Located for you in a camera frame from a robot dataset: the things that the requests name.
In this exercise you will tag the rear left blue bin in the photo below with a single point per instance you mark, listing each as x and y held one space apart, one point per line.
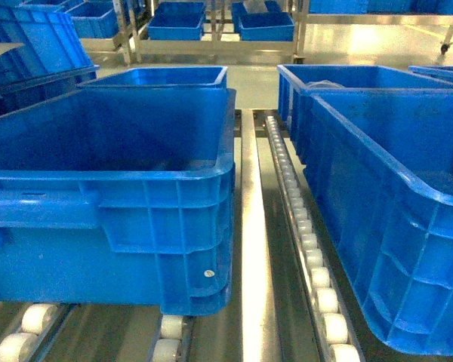
180 76

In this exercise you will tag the blue bin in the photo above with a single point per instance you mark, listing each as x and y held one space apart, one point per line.
298 82
120 196
180 76
380 167

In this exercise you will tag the rear right blue bin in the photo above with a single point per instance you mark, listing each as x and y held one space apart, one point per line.
298 82

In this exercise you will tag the front left blue bin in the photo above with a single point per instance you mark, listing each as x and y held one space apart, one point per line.
120 196

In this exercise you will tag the front right blue bin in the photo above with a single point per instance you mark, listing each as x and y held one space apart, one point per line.
380 167

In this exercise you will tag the white roller conveyor track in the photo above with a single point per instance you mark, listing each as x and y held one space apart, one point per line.
333 328

